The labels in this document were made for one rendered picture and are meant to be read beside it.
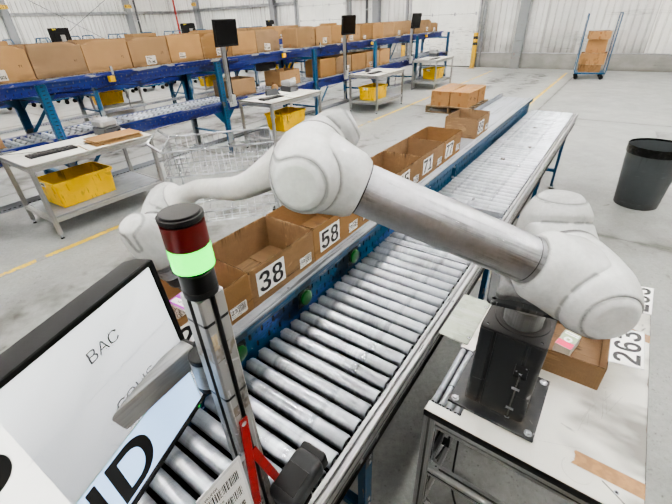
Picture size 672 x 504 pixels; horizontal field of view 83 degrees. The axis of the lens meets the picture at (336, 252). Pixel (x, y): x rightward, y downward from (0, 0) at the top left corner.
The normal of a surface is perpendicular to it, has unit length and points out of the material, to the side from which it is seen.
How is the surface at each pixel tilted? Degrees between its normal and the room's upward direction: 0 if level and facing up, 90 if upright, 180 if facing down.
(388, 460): 0
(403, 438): 0
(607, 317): 92
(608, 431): 0
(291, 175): 87
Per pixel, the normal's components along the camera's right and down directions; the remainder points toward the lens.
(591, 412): -0.04, -0.85
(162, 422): 0.96, 0.04
